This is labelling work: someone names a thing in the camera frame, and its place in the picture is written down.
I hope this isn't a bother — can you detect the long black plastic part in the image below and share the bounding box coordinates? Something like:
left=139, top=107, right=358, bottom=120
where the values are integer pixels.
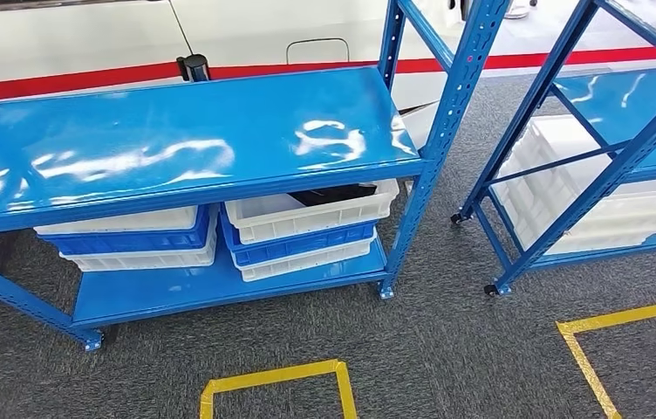
left=288, top=182, right=379, bottom=208

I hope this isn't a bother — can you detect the blue metal shelf rack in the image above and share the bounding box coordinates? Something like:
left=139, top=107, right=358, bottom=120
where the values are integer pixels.
left=0, top=0, right=512, bottom=354
left=450, top=0, right=656, bottom=299

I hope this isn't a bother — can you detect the yellow floor tape square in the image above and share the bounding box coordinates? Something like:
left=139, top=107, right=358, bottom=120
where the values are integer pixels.
left=555, top=296, right=656, bottom=419
left=199, top=358, right=359, bottom=419

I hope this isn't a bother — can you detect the black stanchion post top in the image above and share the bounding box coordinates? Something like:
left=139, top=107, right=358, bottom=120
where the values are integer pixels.
left=174, top=52, right=212, bottom=84

